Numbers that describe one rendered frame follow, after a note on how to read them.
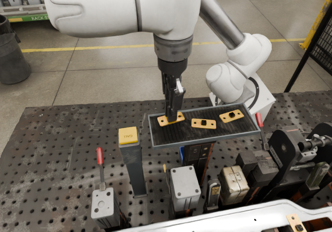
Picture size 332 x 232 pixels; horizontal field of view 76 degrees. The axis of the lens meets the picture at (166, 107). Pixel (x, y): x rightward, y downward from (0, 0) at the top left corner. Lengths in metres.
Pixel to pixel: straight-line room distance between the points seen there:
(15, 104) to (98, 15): 2.61
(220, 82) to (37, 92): 2.33
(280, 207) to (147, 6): 0.74
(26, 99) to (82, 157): 1.79
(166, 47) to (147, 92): 2.13
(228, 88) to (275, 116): 0.47
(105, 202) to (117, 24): 0.53
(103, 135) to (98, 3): 1.01
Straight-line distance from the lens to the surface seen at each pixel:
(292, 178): 0.98
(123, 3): 0.42
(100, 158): 0.75
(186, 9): 0.43
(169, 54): 0.48
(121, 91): 2.64
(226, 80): 1.18
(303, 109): 1.69
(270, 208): 0.85
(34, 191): 1.30
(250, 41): 1.20
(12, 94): 3.14
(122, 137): 0.73
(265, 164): 0.83
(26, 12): 4.39
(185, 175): 0.70
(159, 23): 0.43
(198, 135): 0.73
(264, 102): 1.30
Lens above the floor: 1.74
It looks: 47 degrees down
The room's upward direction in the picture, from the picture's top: straight up
